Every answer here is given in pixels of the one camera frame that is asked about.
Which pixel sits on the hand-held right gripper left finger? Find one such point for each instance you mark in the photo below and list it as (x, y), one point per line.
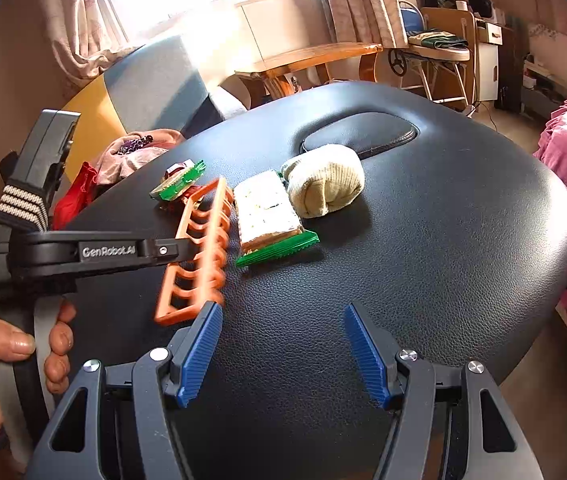
(201, 355)

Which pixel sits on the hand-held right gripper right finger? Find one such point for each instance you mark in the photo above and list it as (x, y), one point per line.
(368, 355)

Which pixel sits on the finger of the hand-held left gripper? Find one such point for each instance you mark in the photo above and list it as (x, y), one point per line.
(113, 255)

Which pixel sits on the orange plastic rack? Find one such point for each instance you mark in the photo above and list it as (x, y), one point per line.
(178, 318)

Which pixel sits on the small green cracker packet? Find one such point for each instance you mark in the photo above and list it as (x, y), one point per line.
(178, 185)

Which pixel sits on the small red candy packet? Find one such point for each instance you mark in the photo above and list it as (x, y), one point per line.
(176, 167)

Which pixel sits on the large green cracker packet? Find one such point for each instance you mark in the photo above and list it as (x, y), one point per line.
(263, 210)

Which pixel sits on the cream sock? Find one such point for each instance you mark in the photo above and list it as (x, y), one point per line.
(323, 180)

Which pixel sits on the pink clothing pile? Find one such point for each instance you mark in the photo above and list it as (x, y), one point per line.
(128, 160)

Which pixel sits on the purple beaded accessory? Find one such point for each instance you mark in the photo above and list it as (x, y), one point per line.
(136, 145)

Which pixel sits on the grey yellow blue armchair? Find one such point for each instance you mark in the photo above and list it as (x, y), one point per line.
(163, 75)

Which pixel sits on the beige patterned curtain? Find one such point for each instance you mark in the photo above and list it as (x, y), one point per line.
(363, 0)
(83, 20)

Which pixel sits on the black round cushion plug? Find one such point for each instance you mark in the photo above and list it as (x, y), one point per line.
(363, 132)

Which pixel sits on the wooden side table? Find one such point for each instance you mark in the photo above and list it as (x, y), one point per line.
(313, 55)

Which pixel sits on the white small cabinet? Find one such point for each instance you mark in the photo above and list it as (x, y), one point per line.
(488, 60)

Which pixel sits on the folded clothes pile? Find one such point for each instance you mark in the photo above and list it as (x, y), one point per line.
(436, 40)

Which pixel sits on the blue chair back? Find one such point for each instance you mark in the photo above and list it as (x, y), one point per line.
(411, 22)

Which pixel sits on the folding chair with cloth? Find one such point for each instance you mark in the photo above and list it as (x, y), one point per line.
(446, 20)

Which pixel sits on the white floral board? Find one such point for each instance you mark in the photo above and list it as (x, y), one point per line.
(543, 32)

